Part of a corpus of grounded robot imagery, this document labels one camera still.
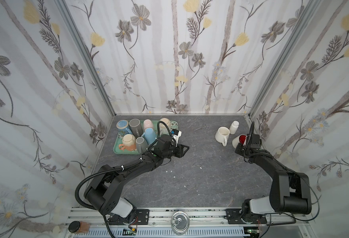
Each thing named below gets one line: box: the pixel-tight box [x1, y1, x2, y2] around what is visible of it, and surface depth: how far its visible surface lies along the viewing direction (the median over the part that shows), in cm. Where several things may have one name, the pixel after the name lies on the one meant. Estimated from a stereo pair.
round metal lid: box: [170, 211, 190, 236], surface depth 65 cm
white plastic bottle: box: [229, 120, 240, 135], surface depth 106 cm
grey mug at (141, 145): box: [135, 136, 149, 157], surface depth 93 cm
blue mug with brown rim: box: [116, 119, 133, 136], surface depth 100 cm
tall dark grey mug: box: [128, 118, 144, 138], surface depth 102 cm
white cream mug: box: [215, 126, 231, 147], surface depth 103 cm
